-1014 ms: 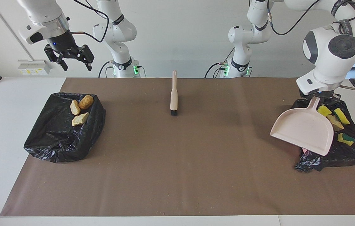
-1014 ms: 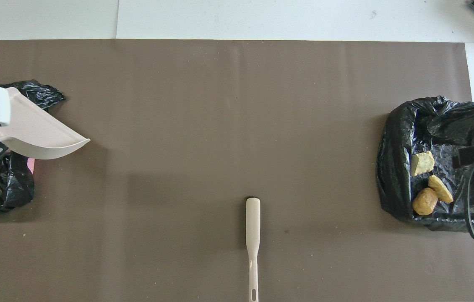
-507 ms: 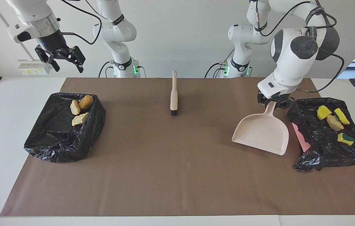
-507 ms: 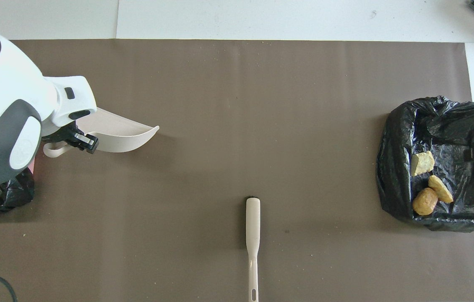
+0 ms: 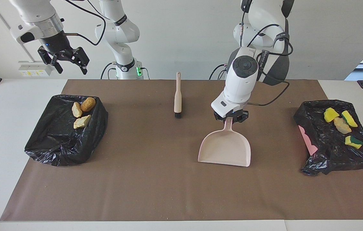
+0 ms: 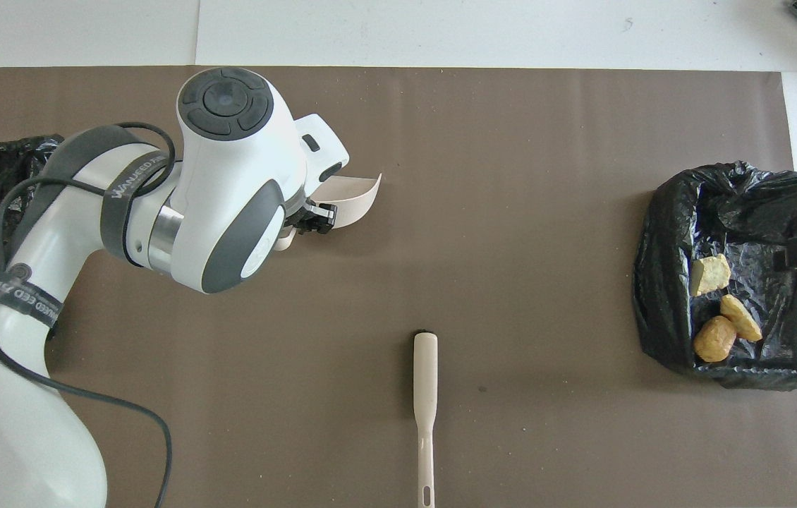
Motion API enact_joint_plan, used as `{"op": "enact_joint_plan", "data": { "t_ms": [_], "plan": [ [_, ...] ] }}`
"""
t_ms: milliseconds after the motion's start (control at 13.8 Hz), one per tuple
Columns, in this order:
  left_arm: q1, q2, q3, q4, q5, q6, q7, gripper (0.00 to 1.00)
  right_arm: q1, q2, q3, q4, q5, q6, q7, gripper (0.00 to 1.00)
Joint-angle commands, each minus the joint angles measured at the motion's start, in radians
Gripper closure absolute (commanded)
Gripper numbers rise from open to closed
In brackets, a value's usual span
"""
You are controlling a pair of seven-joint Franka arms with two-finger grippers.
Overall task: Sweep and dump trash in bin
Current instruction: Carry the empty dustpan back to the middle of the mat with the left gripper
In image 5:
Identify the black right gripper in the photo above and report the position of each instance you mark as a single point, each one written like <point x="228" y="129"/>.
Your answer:
<point x="54" y="43"/>

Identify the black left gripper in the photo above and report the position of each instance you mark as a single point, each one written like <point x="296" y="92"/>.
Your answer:
<point x="231" y="116"/>

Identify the pale pink plastic dustpan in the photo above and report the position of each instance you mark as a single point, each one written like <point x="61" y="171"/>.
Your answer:
<point x="225" y="150"/>

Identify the brown oval bread roll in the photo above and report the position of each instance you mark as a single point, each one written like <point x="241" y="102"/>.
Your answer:
<point x="88" y="104"/>

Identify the beige brush with black bristles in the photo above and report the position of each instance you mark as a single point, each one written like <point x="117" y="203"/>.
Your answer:
<point x="177" y="96"/>

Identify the pale crusty bread chunk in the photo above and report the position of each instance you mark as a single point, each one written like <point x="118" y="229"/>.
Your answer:
<point x="82" y="122"/>

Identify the yellow sponge piece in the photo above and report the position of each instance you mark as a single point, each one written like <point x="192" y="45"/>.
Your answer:
<point x="331" y="114"/>
<point x="349" y="118"/>
<point x="353" y="141"/>

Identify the tan sponge chunk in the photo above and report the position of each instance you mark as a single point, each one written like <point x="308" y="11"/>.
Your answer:
<point x="342" y="125"/>

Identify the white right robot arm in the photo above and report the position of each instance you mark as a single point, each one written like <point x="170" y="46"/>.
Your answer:
<point x="117" y="32"/>

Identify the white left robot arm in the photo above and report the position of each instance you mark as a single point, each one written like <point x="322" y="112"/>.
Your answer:
<point x="242" y="83"/>

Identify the black bag lined bin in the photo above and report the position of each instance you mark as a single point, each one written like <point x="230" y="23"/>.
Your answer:
<point x="56" y="138"/>

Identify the pink box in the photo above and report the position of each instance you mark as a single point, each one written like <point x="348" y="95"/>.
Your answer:
<point x="308" y="142"/>

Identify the brown paper table mat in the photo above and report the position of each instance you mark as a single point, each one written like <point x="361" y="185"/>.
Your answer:
<point x="181" y="199"/>

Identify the black bag over pink box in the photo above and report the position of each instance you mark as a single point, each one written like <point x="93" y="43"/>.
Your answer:
<point x="329" y="150"/>

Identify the white wall socket box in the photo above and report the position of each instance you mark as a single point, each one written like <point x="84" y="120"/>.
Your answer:
<point x="35" y="68"/>

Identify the grey wall conduit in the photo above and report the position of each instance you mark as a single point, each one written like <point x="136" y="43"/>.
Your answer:
<point x="12" y="32"/>

